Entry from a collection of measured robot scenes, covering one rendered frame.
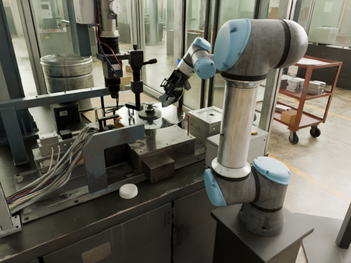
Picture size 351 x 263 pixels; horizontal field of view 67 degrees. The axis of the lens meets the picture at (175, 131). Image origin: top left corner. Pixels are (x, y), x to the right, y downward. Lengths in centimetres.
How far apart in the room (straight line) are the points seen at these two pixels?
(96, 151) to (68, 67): 82
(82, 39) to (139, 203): 69
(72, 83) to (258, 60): 130
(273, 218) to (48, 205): 78
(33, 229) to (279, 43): 92
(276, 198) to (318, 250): 120
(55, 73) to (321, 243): 200
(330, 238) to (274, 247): 126
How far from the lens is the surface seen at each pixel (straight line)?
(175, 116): 123
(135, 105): 118
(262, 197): 87
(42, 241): 98
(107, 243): 110
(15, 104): 130
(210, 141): 115
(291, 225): 104
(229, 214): 101
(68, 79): 174
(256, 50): 64
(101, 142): 100
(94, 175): 105
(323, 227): 224
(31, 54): 212
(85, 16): 111
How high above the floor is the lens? 142
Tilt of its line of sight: 26 degrees down
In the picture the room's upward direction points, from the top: 1 degrees clockwise
